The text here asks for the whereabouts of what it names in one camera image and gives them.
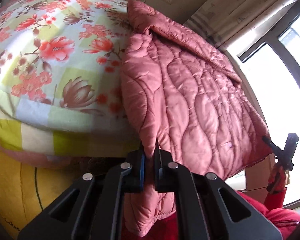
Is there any pink quilted jacket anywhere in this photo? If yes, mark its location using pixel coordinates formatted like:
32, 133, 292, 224
121, 1, 271, 239

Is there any right hand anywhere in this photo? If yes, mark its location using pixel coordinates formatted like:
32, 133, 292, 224
267, 163, 289, 194

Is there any red jacket sleeve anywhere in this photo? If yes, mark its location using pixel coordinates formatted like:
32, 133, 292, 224
121, 189, 300, 240

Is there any floral bed sheet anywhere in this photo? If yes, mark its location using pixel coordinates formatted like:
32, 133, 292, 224
0, 0, 139, 156

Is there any yellow mattress side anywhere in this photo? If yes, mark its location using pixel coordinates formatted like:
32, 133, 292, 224
0, 148, 90, 239

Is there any striped patterned curtain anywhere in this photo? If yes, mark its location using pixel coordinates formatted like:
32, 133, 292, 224
184, 0, 296, 51

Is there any window frame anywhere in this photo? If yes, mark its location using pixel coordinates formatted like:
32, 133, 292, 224
239, 2, 300, 88

